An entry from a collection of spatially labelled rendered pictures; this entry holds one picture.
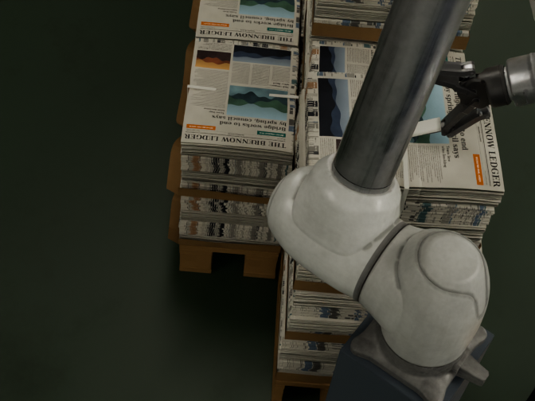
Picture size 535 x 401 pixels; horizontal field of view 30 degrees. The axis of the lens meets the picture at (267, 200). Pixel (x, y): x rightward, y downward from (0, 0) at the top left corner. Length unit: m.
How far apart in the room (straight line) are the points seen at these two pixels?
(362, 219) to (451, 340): 0.24
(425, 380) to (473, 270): 0.26
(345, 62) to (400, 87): 0.95
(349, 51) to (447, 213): 0.61
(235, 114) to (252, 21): 0.35
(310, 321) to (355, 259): 0.78
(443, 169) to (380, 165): 0.41
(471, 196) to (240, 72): 0.93
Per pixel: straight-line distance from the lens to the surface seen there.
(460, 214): 1.97
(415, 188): 1.90
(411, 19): 1.41
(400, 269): 1.56
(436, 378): 1.73
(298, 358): 2.55
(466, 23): 2.44
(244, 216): 2.73
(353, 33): 2.43
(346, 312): 2.35
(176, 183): 2.68
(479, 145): 1.99
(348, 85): 2.03
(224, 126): 2.53
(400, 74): 1.45
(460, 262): 1.55
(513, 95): 1.85
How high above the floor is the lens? 2.53
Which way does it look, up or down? 54 degrees down
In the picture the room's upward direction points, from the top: 7 degrees clockwise
